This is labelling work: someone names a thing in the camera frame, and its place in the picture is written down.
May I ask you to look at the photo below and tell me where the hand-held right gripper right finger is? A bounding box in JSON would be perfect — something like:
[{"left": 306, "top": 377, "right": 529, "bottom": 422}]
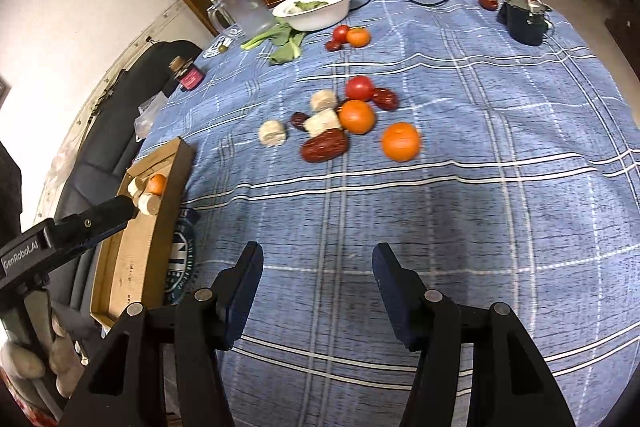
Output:
[{"left": 372, "top": 242, "right": 578, "bottom": 427}]

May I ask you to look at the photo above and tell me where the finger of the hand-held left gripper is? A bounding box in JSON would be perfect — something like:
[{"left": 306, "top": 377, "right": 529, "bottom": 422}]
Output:
[{"left": 52, "top": 196, "right": 140, "bottom": 254}]

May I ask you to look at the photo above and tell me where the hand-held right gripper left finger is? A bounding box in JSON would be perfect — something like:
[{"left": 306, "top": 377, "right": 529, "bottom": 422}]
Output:
[{"left": 60, "top": 241, "right": 265, "bottom": 427}]

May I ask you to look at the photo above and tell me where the shallow cardboard box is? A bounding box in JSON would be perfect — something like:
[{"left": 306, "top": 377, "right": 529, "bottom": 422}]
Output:
[{"left": 90, "top": 137, "right": 196, "bottom": 329}]

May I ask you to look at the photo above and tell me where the large red date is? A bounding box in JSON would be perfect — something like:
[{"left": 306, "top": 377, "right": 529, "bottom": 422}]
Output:
[{"left": 301, "top": 130, "right": 350, "bottom": 164}]

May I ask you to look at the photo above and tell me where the person's left hand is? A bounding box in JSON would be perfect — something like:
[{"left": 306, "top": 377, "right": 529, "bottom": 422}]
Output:
[{"left": 0, "top": 289, "right": 87, "bottom": 413}]

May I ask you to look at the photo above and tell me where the dark blue printed bag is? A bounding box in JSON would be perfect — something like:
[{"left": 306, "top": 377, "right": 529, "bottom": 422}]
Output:
[{"left": 162, "top": 207, "right": 202, "bottom": 305}]

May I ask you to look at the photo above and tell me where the blue checked tablecloth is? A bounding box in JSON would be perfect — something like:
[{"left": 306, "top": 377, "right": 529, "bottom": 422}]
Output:
[{"left": 131, "top": 0, "right": 640, "bottom": 427}]

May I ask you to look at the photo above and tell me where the black leather sofa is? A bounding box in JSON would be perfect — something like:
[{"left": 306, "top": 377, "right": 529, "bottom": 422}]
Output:
[{"left": 52, "top": 40, "right": 203, "bottom": 313}]

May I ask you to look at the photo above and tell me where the clear plastic bag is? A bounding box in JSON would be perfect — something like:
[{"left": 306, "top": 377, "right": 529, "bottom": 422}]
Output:
[{"left": 134, "top": 93, "right": 167, "bottom": 142}]

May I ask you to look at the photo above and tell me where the dark jar with pink label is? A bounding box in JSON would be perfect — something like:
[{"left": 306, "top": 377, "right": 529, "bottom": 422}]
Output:
[{"left": 170, "top": 56, "right": 204, "bottom": 92}]

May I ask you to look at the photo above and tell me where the green bok choy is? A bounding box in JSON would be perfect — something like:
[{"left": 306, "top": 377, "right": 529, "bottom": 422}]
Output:
[{"left": 240, "top": 22, "right": 307, "bottom": 66}]

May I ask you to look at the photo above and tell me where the clear glass pitcher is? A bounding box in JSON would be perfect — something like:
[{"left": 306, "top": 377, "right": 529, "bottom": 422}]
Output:
[{"left": 206, "top": 0, "right": 277, "bottom": 36}]

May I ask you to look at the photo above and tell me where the white bowl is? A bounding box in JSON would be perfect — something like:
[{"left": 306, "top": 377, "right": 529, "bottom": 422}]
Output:
[{"left": 272, "top": 0, "right": 355, "bottom": 32}]

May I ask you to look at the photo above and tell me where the black pot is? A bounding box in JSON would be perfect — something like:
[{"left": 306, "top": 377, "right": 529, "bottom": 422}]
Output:
[{"left": 496, "top": 0, "right": 554, "bottom": 47}]

